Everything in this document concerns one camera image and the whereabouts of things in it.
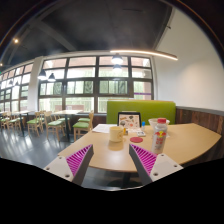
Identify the black-framed table sign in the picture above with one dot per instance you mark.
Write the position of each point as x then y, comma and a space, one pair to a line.
129, 120

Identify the green upholstered bench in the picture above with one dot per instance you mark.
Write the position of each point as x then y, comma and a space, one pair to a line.
150, 109

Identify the small blue-capped bottle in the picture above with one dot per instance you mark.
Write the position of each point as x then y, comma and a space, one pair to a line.
143, 126

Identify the cream yellow mug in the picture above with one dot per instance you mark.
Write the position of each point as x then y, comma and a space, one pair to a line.
115, 134

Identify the light wooden dining table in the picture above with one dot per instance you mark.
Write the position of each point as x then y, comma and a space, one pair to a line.
68, 112

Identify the curved linear ceiling light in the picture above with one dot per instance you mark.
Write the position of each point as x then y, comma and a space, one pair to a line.
146, 53

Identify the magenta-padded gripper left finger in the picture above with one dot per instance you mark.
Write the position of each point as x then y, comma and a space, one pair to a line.
78, 161

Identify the black pendant lamps group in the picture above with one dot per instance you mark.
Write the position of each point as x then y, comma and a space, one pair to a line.
117, 60

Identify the red-capped clear drink bottle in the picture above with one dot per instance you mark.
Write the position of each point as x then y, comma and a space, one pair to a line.
159, 138

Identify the wooden green-seat chairs group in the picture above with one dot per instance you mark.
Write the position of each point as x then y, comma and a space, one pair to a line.
55, 124

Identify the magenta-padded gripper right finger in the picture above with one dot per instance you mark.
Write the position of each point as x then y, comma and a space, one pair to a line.
145, 160

